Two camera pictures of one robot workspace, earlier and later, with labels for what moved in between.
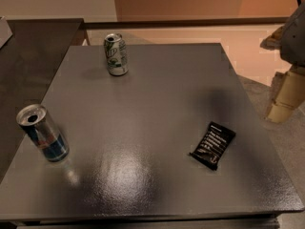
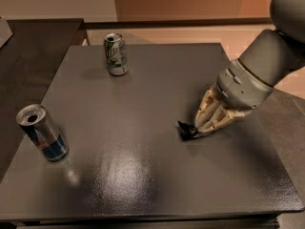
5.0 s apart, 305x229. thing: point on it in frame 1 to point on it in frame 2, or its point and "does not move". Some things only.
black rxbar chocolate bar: [213, 145] to [188, 131]
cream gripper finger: [291, 95] to [239, 89]
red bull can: [35, 121] does not move
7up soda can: [116, 54] does not move
